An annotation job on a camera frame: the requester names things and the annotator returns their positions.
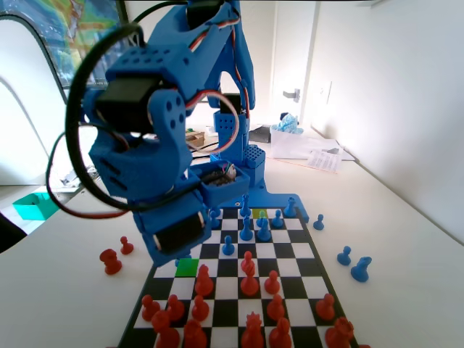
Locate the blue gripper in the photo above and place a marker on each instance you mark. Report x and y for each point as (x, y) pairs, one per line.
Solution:
(177, 232)

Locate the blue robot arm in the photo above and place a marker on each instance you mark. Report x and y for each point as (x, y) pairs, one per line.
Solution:
(174, 36)

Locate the red chess pawn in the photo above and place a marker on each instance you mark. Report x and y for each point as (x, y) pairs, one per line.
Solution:
(149, 309)
(272, 283)
(199, 309)
(126, 247)
(275, 309)
(175, 309)
(247, 257)
(325, 308)

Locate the blue chess pawn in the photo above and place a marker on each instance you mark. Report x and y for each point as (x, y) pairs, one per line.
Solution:
(318, 222)
(213, 222)
(277, 219)
(344, 256)
(261, 216)
(227, 247)

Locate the blue chess queen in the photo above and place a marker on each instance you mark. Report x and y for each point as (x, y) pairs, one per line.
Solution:
(245, 203)

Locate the blue chess bishop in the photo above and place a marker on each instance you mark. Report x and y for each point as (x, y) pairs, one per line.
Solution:
(246, 231)

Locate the blue chess knight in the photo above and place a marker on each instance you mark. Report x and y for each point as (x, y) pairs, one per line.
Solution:
(360, 270)
(263, 232)

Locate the red chess bishop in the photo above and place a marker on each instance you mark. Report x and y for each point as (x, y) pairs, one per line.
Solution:
(280, 336)
(249, 283)

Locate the red chess rook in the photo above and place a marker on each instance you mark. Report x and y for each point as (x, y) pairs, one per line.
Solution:
(340, 331)
(195, 336)

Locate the red chess queen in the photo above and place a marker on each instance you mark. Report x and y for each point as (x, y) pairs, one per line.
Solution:
(252, 334)

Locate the long cardboard box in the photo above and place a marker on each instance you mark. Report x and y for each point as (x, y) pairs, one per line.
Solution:
(196, 139)

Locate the white printed leaflet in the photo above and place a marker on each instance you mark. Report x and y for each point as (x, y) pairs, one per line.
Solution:
(209, 129)

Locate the crumpled silver foil pack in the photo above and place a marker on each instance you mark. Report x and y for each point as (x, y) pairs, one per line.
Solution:
(69, 179)

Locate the teal open box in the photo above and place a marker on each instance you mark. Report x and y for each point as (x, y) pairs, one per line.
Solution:
(34, 208)

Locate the blue plush toy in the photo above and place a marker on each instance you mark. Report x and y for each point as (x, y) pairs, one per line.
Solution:
(290, 124)

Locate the white paper sheets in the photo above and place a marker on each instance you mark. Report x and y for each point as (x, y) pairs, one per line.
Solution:
(297, 145)

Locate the black and white chessboard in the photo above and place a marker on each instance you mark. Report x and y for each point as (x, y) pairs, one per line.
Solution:
(290, 250)

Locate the black framed map poster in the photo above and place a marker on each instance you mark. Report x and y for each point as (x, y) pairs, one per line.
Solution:
(72, 36)

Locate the white light switch plate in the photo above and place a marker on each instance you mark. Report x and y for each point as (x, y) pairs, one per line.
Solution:
(323, 91)

